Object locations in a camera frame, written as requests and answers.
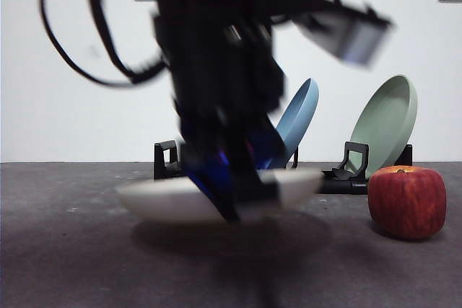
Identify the cream yellow round plate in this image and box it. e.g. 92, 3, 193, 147
115, 167, 325, 224

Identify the red apple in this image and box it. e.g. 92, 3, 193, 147
367, 165, 448, 241

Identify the black plate rack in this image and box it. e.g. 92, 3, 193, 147
153, 139, 414, 195

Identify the blue round plate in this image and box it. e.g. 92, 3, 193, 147
274, 77, 321, 171

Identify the green round plate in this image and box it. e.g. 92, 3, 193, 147
348, 74, 419, 181

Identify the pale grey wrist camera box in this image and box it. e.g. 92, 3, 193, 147
297, 4, 394, 69

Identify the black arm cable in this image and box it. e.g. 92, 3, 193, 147
38, 0, 170, 88
86, 0, 167, 80

